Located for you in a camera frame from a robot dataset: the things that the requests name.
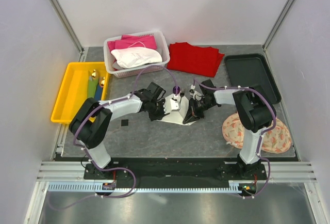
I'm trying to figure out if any black metal fork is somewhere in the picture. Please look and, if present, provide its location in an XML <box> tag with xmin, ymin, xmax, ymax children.
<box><xmin>179</xmin><ymin>88</ymin><xmax>186</xmax><ymax>103</ymax></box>

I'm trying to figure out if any pink cloth in basket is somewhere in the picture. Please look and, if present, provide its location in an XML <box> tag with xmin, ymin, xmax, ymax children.
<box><xmin>106</xmin><ymin>35</ymin><xmax>157</xmax><ymax>51</ymax></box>

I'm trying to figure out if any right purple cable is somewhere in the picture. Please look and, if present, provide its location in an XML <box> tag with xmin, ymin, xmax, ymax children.
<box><xmin>192</xmin><ymin>78</ymin><xmax>278</xmax><ymax>199</ymax></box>

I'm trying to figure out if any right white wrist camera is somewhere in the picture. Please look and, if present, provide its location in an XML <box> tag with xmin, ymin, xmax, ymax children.
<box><xmin>189</xmin><ymin>85</ymin><xmax>203</xmax><ymax>101</ymax></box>

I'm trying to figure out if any grey slotted cable duct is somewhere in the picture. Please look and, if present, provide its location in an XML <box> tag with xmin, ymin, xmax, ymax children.
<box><xmin>48</xmin><ymin>181</ymin><xmax>242</xmax><ymax>194</ymax></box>

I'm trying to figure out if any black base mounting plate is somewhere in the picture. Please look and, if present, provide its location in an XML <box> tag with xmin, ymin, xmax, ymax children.
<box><xmin>84</xmin><ymin>157</ymin><xmax>267</xmax><ymax>188</ymax></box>

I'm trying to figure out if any white plastic basket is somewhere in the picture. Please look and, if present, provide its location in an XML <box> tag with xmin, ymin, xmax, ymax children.
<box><xmin>104</xmin><ymin>30</ymin><xmax>170</xmax><ymax>78</ymax></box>

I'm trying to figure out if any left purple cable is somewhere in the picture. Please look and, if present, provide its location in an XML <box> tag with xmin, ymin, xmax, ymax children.
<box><xmin>46</xmin><ymin>65</ymin><xmax>179</xmax><ymax>211</ymax></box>

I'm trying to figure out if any small black square marker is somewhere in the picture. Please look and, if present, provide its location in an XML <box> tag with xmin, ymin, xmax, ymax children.
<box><xmin>121</xmin><ymin>119</ymin><xmax>129</xmax><ymax>126</ymax></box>

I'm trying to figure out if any white cloth in basket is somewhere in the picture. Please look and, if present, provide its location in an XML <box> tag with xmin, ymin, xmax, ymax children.
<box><xmin>111</xmin><ymin>47</ymin><xmax>162</xmax><ymax>69</ymax></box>

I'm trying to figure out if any yellow plastic tray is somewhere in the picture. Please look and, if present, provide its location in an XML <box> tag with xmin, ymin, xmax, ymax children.
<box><xmin>51</xmin><ymin>62</ymin><xmax>110</xmax><ymax>124</ymax></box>

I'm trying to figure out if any red folded cloth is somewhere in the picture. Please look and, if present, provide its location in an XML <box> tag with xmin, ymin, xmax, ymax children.
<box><xmin>167</xmin><ymin>42</ymin><xmax>225</xmax><ymax>77</ymax></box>

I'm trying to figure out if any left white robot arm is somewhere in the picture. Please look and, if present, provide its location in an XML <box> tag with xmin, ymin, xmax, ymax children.
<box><xmin>69</xmin><ymin>82</ymin><xmax>166</xmax><ymax>179</ymax></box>

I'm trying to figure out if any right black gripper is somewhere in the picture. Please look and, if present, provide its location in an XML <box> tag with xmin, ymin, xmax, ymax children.
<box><xmin>184</xmin><ymin>98</ymin><xmax>215</xmax><ymax>124</ymax></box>

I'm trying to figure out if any purple cable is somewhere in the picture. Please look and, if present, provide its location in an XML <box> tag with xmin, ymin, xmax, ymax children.
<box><xmin>46</xmin><ymin>65</ymin><xmax>179</xmax><ymax>211</ymax></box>
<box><xmin>192</xmin><ymin>78</ymin><xmax>278</xmax><ymax>199</ymax></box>

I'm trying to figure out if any black plastic tray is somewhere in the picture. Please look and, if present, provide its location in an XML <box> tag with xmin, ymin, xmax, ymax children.
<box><xmin>224</xmin><ymin>53</ymin><xmax>282</xmax><ymax>104</ymax></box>

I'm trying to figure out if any gold utensil in green napkin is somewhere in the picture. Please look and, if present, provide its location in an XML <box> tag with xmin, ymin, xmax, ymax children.
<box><xmin>90</xmin><ymin>69</ymin><xmax>98</xmax><ymax>80</ymax></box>

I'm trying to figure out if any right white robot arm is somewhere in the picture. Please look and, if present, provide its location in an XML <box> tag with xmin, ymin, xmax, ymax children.
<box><xmin>183</xmin><ymin>79</ymin><xmax>276</xmax><ymax>180</ymax></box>

